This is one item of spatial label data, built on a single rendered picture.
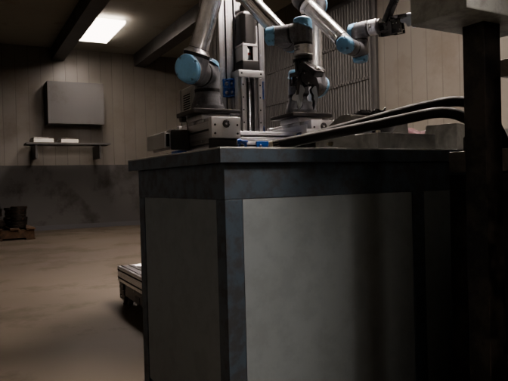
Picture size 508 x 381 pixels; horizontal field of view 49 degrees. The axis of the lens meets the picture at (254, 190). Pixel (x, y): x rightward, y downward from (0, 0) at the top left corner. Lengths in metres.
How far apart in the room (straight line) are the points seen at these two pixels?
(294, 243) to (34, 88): 9.01
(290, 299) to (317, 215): 0.23
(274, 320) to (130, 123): 9.17
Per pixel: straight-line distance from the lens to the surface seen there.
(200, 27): 2.46
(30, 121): 10.19
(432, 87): 5.66
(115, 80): 10.55
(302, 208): 1.49
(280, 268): 1.47
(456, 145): 2.17
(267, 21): 2.49
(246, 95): 2.73
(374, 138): 1.83
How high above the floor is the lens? 0.71
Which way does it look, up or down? 1 degrees down
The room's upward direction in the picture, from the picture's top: 2 degrees counter-clockwise
